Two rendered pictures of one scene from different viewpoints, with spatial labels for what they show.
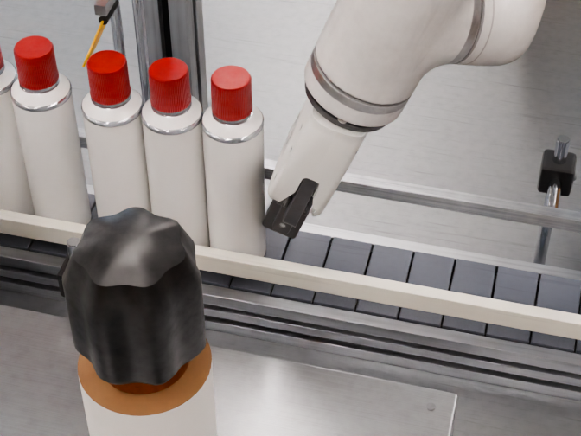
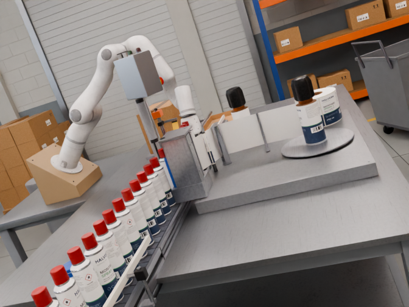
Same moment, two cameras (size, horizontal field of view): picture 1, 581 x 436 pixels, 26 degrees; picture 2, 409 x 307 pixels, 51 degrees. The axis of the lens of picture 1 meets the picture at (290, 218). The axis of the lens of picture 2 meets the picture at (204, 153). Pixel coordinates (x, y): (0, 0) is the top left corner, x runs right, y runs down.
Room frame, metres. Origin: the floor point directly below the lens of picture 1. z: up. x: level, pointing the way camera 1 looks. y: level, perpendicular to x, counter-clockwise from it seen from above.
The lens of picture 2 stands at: (0.67, 2.18, 1.47)
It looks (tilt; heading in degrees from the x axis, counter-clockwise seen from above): 15 degrees down; 272
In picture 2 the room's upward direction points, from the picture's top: 19 degrees counter-clockwise
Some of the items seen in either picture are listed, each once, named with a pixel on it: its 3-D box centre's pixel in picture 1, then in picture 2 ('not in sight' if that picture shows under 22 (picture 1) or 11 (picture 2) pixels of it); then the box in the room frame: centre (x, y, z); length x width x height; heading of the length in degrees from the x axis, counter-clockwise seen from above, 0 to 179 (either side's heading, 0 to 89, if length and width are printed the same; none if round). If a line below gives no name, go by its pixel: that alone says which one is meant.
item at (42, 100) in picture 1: (49, 139); not in sight; (0.84, 0.21, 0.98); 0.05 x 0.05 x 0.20
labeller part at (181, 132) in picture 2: not in sight; (175, 133); (0.82, 0.54, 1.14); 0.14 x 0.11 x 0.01; 76
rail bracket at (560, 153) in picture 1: (548, 223); not in sight; (0.80, -0.23, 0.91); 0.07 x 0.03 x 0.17; 166
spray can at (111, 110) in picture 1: (118, 154); not in sight; (0.82, 0.15, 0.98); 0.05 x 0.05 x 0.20
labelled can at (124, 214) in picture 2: not in sight; (128, 229); (1.02, 0.94, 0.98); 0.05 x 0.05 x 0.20
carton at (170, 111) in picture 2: not in sight; (167, 123); (0.95, -0.63, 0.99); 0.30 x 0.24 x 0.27; 73
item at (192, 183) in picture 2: not in sight; (184, 164); (0.82, 0.54, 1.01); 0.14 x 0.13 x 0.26; 76
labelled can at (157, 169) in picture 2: not in sight; (162, 182); (0.93, 0.58, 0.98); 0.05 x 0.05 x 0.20
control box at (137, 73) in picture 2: not in sight; (138, 75); (0.92, 0.19, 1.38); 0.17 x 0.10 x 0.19; 131
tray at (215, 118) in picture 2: not in sight; (224, 119); (0.57, -0.86, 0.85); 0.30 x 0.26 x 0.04; 76
